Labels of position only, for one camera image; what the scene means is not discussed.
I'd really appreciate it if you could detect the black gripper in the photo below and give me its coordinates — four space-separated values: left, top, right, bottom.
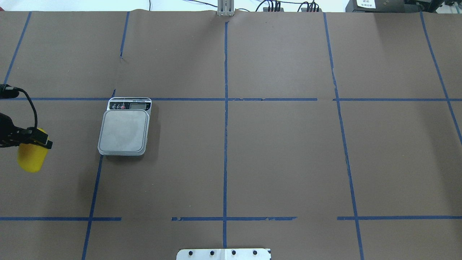
0 113 53 150

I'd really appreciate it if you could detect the yellow mango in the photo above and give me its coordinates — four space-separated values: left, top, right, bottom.
17 128 49 173

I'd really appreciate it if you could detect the digital kitchen scale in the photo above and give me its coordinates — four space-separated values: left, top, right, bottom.
97 97 152 156

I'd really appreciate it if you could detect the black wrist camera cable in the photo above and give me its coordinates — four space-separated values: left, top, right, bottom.
11 87 39 130

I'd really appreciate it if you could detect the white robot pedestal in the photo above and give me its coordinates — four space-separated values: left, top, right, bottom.
175 248 272 260

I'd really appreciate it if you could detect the aluminium frame post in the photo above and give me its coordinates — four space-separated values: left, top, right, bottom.
217 0 236 17

